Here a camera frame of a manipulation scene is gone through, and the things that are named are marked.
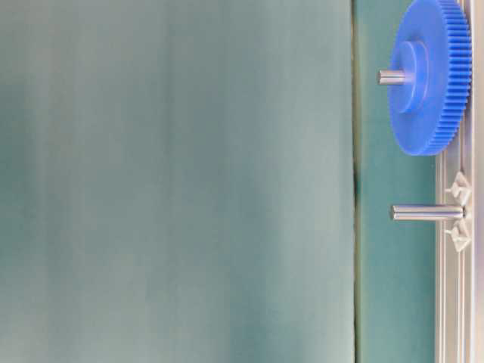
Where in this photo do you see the steel shaft under large gear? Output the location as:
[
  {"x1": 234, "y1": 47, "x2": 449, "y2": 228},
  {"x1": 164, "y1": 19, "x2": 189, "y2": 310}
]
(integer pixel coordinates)
[{"x1": 377, "y1": 70, "x2": 414, "y2": 85}]

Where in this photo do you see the large blue plastic gear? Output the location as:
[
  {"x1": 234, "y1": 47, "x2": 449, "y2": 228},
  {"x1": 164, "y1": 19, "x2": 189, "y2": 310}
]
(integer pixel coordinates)
[{"x1": 387, "y1": 1, "x2": 472, "y2": 156}]

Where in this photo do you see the silver aluminium extrusion rail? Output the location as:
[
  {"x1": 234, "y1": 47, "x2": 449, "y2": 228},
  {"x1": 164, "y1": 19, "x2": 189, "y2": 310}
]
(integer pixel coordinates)
[{"x1": 435, "y1": 1, "x2": 483, "y2": 362}]

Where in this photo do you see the white plastic shaft bracket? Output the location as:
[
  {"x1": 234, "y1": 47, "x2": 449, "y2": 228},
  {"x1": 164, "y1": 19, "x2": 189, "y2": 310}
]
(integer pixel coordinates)
[{"x1": 445, "y1": 171, "x2": 472, "y2": 253}]

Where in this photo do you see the bare steel shaft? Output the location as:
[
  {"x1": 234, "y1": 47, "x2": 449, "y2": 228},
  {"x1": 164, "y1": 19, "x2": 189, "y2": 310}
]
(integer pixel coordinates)
[{"x1": 389, "y1": 204, "x2": 465, "y2": 221}]

